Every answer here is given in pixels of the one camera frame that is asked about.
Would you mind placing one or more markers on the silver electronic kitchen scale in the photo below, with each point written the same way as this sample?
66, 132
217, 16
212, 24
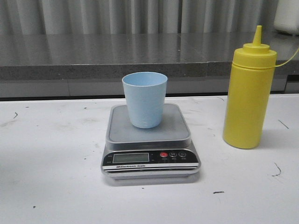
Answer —
163, 151

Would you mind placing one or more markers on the light blue plastic cup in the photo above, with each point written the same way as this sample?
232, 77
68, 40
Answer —
145, 93

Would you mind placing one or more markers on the grey stone counter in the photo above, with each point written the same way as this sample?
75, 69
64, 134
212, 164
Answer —
92, 66

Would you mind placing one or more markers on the yellow squeeze bottle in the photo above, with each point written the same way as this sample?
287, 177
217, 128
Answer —
251, 77

